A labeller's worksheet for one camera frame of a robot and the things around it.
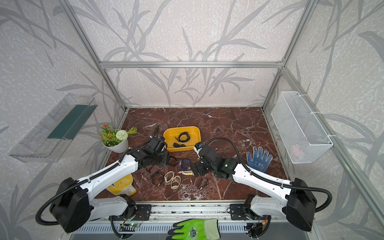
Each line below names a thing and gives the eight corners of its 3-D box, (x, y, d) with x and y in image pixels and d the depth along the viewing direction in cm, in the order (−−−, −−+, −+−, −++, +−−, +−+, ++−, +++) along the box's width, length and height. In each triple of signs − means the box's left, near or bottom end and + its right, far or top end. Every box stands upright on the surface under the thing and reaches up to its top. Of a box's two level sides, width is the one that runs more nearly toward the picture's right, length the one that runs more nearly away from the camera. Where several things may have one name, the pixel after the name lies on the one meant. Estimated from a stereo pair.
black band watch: (151, 186, 84) (149, 184, 81) (154, 174, 88) (152, 171, 85) (162, 186, 84) (160, 184, 81) (164, 174, 88) (163, 171, 85)
